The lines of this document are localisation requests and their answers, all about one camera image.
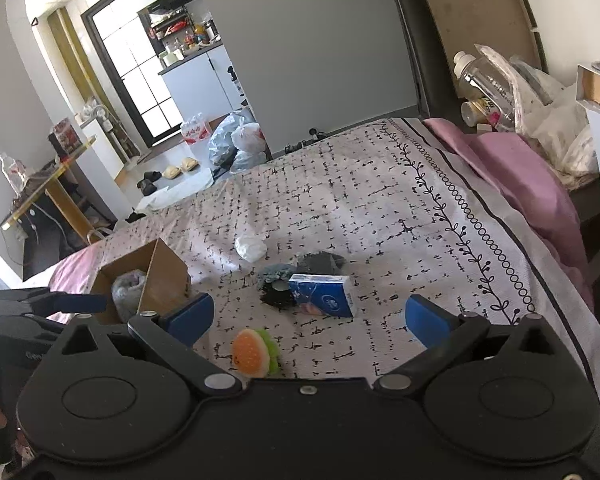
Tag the white kitchen cabinet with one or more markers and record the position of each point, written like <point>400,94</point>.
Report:
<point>200,85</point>

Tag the yellow curtain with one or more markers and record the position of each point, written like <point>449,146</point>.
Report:
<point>80,70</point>

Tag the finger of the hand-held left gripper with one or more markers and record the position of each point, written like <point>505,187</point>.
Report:
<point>80,303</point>

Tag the clear bottle with white cap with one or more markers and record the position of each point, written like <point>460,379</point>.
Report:
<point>482,85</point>

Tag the black soft item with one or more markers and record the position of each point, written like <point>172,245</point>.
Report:
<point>277,296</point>

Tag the yellow-edged table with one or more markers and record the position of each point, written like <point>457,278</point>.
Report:
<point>50,185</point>

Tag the white bedside plastic bags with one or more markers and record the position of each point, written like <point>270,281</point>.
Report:
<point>555,120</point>

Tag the brown board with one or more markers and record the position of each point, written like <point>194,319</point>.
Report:
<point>480,20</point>

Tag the white cloth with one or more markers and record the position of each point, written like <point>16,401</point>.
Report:
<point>251,245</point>

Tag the printed blanket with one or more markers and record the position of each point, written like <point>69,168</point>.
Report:
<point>360,200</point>

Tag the white plastic bag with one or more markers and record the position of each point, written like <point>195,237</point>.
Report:
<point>249,137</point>

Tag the kitchen shelf rack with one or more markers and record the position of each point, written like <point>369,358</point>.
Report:
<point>167,25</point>

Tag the red box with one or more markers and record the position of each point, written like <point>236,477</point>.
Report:
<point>66,135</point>

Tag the white wooden frame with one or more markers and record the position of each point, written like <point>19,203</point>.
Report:
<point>597,87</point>

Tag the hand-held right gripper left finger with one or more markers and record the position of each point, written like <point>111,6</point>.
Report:
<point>190,317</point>

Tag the pack of water bottles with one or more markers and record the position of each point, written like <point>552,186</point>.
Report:
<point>196,129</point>

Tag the grey sneaker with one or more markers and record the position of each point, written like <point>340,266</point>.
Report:
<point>314,135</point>
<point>295,148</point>

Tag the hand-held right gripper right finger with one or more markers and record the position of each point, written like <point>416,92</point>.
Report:
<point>425,322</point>

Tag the blue-grey knit cloth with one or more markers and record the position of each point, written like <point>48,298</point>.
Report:
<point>275,272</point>

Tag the black slipper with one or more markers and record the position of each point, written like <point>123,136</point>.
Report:
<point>147,187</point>
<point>154,175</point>

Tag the black-framed glass door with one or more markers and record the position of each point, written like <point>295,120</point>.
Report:
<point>130,70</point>

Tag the white floor towel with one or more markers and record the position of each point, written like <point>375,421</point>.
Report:
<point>180,190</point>

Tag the blue tissue pack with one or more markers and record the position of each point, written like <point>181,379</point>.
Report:
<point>322,295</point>

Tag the clear water bottle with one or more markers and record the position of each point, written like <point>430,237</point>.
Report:
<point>11,175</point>

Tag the clear plastic wrapper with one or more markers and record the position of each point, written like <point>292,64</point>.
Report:
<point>322,262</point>

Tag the clear plastic bag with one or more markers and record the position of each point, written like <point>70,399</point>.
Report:
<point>247,161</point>

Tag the grey trash bag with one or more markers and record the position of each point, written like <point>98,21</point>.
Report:
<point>225,132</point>

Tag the burger plush toy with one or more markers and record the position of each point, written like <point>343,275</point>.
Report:
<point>250,352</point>

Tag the yellow slipper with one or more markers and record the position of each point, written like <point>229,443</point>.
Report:
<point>171,172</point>
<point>188,164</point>

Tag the grey plastic bag bundle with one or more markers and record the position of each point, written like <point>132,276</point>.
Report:
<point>129,292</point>

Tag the olive cloth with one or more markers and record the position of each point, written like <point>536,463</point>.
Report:
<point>32,187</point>

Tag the cardboard box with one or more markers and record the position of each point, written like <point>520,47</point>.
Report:
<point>165,280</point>

